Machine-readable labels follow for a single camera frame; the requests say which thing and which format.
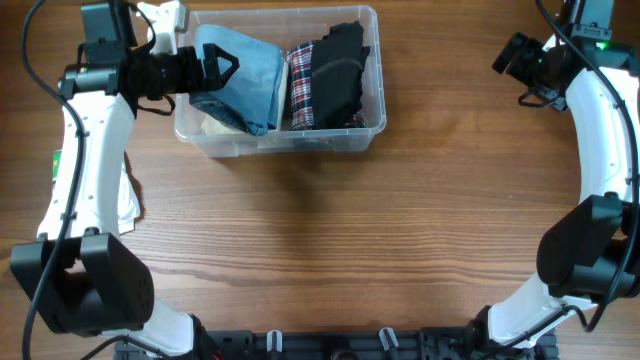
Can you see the black cloth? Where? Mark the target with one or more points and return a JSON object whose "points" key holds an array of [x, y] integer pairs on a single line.
{"points": [[337, 64]]}

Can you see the white label on bin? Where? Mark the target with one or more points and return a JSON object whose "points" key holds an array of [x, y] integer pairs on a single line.
{"points": [[274, 142]]}

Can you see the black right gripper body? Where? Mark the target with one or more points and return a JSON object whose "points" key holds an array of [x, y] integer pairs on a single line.
{"points": [[529, 66]]}

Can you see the clear plastic storage bin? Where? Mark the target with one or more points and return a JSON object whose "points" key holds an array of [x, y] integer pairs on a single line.
{"points": [[287, 28]]}

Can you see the cream cloth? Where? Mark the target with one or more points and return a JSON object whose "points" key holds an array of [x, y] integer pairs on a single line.
{"points": [[213, 126]]}

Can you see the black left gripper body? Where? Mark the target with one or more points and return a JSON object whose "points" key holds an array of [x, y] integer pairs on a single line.
{"points": [[171, 72]]}

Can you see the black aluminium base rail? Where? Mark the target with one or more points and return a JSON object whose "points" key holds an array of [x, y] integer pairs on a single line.
{"points": [[423, 344]]}

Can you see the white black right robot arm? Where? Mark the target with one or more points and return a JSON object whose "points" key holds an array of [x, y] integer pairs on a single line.
{"points": [[589, 258]]}

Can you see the white printed t-shirt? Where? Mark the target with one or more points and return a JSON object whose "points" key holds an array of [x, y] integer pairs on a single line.
{"points": [[128, 206]]}

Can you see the blue denim cloth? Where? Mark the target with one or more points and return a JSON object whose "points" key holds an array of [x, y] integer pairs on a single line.
{"points": [[249, 102]]}

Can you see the red navy plaid cloth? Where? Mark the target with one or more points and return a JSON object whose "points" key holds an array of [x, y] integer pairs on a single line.
{"points": [[299, 59]]}

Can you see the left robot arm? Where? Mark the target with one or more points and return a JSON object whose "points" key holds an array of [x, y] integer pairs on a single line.
{"points": [[80, 278]]}

